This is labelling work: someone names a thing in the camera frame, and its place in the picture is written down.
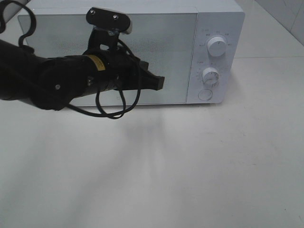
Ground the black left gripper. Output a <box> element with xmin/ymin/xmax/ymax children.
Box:
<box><xmin>83</xmin><ymin>28</ymin><xmax>165</xmax><ymax>91</ymax></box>

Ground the white microwave door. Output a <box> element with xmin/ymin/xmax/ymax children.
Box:
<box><xmin>26</xmin><ymin>13</ymin><xmax>197</xmax><ymax>105</ymax></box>

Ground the round door release button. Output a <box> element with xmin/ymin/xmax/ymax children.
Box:
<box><xmin>198</xmin><ymin>89</ymin><xmax>213</xmax><ymax>101</ymax></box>

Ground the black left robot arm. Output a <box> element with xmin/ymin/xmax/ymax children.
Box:
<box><xmin>0</xmin><ymin>29</ymin><xmax>164</xmax><ymax>118</ymax></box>

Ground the white microwave oven body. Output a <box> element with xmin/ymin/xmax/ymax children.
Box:
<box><xmin>28</xmin><ymin>0</ymin><xmax>245</xmax><ymax>104</ymax></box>

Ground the lower white timer knob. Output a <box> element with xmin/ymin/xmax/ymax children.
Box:
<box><xmin>202</xmin><ymin>67</ymin><xmax>219</xmax><ymax>86</ymax></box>

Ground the upper white power knob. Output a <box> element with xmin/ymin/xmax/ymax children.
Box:
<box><xmin>207</xmin><ymin>35</ymin><xmax>228</xmax><ymax>57</ymax></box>

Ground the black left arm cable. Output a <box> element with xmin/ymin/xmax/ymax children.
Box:
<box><xmin>0</xmin><ymin>0</ymin><xmax>141</xmax><ymax>119</ymax></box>

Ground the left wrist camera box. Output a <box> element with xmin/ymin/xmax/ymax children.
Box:
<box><xmin>86</xmin><ymin>7</ymin><xmax>133</xmax><ymax>34</ymax></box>

